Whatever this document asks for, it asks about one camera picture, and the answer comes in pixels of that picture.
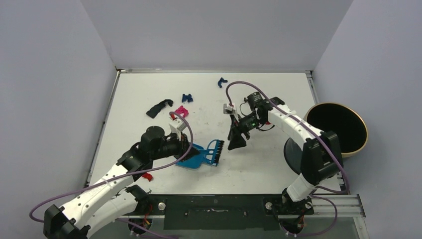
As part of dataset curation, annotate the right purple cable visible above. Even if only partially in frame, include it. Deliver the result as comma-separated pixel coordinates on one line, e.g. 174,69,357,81
225,81,350,238

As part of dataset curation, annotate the dark blue paper scrap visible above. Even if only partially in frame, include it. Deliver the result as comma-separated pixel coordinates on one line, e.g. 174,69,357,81
182,94,194,103

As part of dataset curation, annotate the black gold-rimmed waste bin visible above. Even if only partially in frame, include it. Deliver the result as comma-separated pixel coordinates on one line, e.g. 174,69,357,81
284,102,368,178

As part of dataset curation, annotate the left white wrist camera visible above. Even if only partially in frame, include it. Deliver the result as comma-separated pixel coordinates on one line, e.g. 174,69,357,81
169,118,187,138

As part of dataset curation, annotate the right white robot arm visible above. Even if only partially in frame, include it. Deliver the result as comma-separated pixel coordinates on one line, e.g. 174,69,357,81
223,92,343,214

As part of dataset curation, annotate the blue plastic dustpan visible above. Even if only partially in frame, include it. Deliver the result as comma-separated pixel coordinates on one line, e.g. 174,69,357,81
176,144,209,169

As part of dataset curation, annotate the pink paper scrap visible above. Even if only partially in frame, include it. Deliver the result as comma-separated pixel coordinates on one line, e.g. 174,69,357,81
174,106,189,118

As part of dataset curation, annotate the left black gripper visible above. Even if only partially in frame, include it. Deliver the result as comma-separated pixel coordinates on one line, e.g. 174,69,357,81
151,130,200,162

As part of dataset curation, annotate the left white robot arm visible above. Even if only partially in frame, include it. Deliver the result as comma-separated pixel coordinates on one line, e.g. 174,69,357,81
43,123,193,239

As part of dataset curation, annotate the black paper scrap strip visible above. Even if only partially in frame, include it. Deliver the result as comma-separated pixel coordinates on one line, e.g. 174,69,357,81
146,99,174,119

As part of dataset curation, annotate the red paper scrap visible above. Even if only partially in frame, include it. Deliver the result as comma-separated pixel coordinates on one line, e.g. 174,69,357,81
142,173,154,182

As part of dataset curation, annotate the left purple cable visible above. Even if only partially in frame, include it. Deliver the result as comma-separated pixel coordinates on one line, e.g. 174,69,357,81
29,111,195,239

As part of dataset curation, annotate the far dark blue scrap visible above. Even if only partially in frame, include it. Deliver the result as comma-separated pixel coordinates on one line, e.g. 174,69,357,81
217,77,228,88

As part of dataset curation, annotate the purple cable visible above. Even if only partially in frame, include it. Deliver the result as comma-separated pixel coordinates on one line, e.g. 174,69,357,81
29,111,195,239
225,81,350,238

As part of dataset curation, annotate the blue hand brush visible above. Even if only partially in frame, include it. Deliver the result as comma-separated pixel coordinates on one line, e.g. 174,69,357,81
202,139,224,166

